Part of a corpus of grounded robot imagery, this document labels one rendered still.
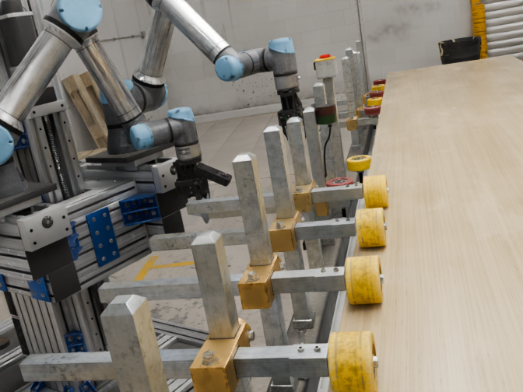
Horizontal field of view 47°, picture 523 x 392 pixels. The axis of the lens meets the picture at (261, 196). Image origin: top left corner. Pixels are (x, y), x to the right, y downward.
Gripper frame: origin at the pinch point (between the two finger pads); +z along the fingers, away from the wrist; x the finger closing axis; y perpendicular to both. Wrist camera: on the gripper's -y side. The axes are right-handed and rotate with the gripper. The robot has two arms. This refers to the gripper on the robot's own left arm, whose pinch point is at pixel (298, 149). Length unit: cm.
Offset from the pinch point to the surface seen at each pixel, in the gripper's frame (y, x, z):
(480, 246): 74, 47, 7
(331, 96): -34.1, 8.4, -11.0
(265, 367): 121, 15, 3
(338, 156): -34.1, 7.9, 12.0
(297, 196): 49.1, 7.6, 0.9
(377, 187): 48, 27, 1
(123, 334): 142, 8, -15
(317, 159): 16.9, 8.3, -0.2
